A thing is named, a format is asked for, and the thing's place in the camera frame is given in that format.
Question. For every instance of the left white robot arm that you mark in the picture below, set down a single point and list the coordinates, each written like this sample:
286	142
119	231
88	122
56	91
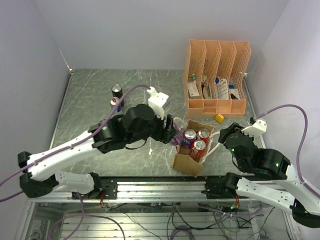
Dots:
43	172

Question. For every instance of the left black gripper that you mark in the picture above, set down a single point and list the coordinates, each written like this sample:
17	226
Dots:
164	135

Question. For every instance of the red white box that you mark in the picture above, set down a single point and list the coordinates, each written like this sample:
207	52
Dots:
193	92

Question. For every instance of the white striped package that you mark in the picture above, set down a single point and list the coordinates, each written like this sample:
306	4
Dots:
223	89

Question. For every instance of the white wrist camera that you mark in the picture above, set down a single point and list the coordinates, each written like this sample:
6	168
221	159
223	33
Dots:
157	101
256	129

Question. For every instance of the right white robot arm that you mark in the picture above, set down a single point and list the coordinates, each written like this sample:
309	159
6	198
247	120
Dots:
268	165

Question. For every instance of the orange file organizer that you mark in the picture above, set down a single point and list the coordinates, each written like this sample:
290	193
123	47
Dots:
209	61

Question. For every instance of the aluminium frame rail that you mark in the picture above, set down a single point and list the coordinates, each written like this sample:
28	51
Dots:
162	189

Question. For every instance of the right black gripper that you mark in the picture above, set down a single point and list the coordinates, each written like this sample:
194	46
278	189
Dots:
234	127

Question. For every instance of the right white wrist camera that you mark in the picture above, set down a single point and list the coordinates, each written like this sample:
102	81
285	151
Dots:
256	129

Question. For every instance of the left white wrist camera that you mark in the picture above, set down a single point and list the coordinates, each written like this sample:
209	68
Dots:
157	101

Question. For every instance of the brown canvas bag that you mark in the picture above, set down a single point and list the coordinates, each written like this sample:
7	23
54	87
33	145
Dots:
182	162

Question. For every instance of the purple soda can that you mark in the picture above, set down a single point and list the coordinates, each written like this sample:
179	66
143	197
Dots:
189	136
178	137

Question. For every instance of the red cola can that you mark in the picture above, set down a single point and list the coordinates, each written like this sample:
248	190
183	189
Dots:
203	134
197	150

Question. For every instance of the small yellow block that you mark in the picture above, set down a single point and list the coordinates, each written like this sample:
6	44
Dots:
219	118

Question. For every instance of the red tab energy can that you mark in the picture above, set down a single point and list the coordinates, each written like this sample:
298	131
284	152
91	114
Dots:
115	104

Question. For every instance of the black beverage can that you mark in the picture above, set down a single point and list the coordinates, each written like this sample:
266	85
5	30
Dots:
117	91

